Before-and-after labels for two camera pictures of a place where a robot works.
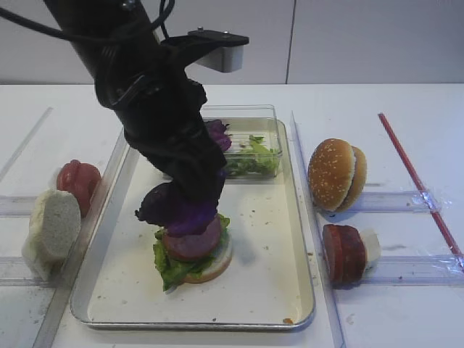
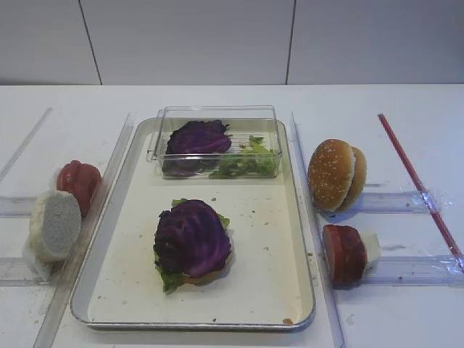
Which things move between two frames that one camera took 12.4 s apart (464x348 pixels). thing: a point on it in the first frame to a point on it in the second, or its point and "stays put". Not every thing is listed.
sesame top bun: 331,172 stays put
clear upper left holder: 17,206 stays put
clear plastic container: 250,136 stays put
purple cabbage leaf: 163,207 to 191,239
